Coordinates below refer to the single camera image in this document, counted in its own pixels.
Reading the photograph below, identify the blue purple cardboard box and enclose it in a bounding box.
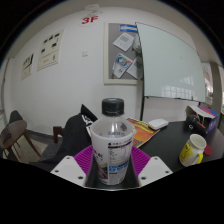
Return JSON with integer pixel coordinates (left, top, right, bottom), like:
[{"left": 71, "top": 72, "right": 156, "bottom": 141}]
[{"left": 185, "top": 104, "right": 220, "bottom": 135}]

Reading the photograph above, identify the colourful orange magazine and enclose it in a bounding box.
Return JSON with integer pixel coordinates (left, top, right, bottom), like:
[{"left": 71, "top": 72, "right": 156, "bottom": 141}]
[{"left": 126, "top": 117, "right": 160, "bottom": 149}]

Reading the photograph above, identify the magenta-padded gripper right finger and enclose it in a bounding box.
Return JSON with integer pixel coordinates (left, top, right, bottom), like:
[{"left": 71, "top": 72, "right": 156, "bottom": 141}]
[{"left": 128, "top": 145, "right": 174, "bottom": 189}]

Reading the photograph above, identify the grey notice board with papers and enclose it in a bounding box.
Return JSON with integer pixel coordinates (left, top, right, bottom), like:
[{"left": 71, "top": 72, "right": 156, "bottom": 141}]
[{"left": 103, "top": 21, "right": 144, "bottom": 85}]

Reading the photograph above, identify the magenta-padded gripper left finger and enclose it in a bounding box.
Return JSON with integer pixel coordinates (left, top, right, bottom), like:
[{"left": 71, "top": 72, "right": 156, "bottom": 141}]
[{"left": 50, "top": 144, "right": 101, "bottom": 189}]

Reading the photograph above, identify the large white wall poster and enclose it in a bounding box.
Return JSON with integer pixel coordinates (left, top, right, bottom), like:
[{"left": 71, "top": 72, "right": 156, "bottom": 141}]
[{"left": 36, "top": 29, "right": 64, "bottom": 72}]

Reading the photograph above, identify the white mug, yellow handle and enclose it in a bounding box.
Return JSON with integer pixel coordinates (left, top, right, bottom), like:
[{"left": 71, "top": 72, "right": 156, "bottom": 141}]
[{"left": 178, "top": 133, "right": 208, "bottom": 168}]

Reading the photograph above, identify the large whiteboard on stand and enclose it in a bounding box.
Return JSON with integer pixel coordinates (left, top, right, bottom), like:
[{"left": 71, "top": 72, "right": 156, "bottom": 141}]
[{"left": 135, "top": 21, "right": 208, "bottom": 122}]

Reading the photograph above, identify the red floor number sign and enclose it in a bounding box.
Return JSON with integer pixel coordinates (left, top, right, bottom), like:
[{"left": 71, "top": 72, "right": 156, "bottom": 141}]
[{"left": 79, "top": 13, "right": 101, "bottom": 27}]

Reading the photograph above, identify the black jacket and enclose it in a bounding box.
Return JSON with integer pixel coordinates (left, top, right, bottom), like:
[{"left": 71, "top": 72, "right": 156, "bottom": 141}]
[{"left": 63, "top": 103, "right": 99, "bottom": 158}]

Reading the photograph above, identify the clear plastic bottle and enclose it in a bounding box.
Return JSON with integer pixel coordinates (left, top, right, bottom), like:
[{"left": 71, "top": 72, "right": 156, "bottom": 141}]
[{"left": 89, "top": 97, "right": 137, "bottom": 186}]

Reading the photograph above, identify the flat white device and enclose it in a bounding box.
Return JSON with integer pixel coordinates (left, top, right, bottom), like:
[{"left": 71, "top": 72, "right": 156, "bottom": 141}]
[{"left": 147, "top": 117, "right": 170, "bottom": 131}]

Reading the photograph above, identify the small white wall poster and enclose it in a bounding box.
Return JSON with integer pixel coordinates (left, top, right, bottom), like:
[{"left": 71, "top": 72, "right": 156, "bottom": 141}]
[{"left": 21, "top": 53, "right": 35, "bottom": 81}]

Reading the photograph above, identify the wooden chair, grey seat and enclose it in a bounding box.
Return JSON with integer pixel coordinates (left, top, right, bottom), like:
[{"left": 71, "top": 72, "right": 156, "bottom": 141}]
[{"left": 29, "top": 125, "right": 68, "bottom": 166}]

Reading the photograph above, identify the white paper sheet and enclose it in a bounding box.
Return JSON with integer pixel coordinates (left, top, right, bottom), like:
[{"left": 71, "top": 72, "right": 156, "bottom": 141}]
[{"left": 188, "top": 105, "right": 216, "bottom": 120}]

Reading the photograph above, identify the dark grey chair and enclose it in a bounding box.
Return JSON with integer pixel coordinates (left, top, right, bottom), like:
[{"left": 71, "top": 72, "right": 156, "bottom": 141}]
[{"left": 8, "top": 109, "right": 24, "bottom": 124}]

